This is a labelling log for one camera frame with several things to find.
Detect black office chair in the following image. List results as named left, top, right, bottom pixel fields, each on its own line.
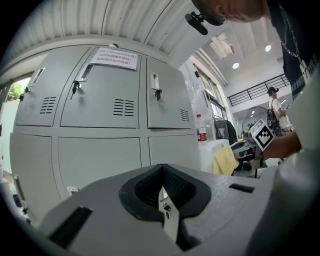
left=215, top=119, right=238, bottom=146

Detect black metal railing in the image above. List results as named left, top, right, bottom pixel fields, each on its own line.
left=226, top=73, right=291, bottom=108

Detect person's head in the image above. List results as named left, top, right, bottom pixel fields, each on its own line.
left=191, top=0, right=270, bottom=26

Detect white paper notice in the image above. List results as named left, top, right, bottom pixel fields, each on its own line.
left=89, top=46, right=139, bottom=71

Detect person's right forearm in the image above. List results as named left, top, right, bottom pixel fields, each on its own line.
left=262, top=131, right=303, bottom=161

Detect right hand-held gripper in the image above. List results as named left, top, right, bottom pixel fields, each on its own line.
left=229, top=119, right=276, bottom=173

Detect white foam box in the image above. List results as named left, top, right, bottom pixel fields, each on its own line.
left=198, top=139, right=231, bottom=175

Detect round standing fan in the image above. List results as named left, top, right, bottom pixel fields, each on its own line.
left=241, top=105, right=270, bottom=133

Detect grey metal locker doors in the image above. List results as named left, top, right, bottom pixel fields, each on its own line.
left=9, top=44, right=201, bottom=226

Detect person's left forearm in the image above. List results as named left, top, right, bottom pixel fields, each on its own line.
left=243, top=72, right=320, bottom=256

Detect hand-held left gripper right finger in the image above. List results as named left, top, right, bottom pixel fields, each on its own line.
left=162, top=163, right=277, bottom=252

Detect silver chain necklace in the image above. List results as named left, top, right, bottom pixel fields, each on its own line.
left=278, top=4, right=308, bottom=76

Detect red label plastic bottle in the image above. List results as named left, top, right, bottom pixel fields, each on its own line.
left=195, top=113, right=209, bottom=143

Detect black head camera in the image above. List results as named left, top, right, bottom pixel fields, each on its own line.
left=184, top=11, right=209, bottom=36

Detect yellow cloth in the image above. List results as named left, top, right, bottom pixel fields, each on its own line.
left=211, top=143, right=240, bottom=176

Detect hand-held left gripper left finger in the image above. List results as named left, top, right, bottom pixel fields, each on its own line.
left=37, top=163, right=191, bottom=256

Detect ceiling air conditioner unit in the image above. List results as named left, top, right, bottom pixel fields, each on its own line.
left=207, top=32, right=237, bottom=60

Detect black printed t-shirt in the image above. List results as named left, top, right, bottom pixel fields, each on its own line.
left=266, top=0, right=320, bottom=101

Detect large window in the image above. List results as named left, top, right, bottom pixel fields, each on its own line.
left=192, top=62, right=229, bottom=122

